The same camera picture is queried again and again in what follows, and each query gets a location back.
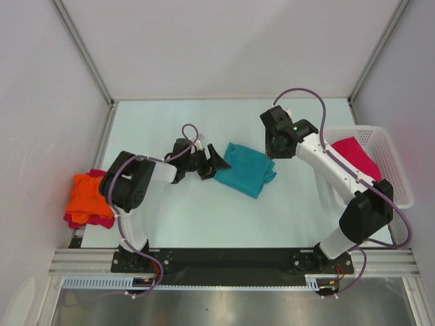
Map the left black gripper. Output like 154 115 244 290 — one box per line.
183 145 230 181

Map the teal t shirt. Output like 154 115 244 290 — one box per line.
214 143 277 199

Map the white plastic mesh basket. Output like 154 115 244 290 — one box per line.
324 125 414 209

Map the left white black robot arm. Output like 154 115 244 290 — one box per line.
99 138 231 272

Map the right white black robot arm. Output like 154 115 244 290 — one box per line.
260 105 394 272

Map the red t shirt in basket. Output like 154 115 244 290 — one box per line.
332 137 382 181

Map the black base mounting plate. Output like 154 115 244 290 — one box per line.
111 247 354 287

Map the magenta t shirt on table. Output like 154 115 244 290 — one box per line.
63 168 115 230

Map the orange t shirt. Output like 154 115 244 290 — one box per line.
65 173 115 225

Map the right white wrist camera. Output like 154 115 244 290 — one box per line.
284 107 293 118

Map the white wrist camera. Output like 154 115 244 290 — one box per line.
284 107 293 118
194 134 205 151

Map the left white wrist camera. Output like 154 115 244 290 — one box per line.
194 134 205 151

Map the aluminium frame rail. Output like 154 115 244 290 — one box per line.
48 249 419 277

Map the white slotted cable duct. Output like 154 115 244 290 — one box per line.
63 275 341 291

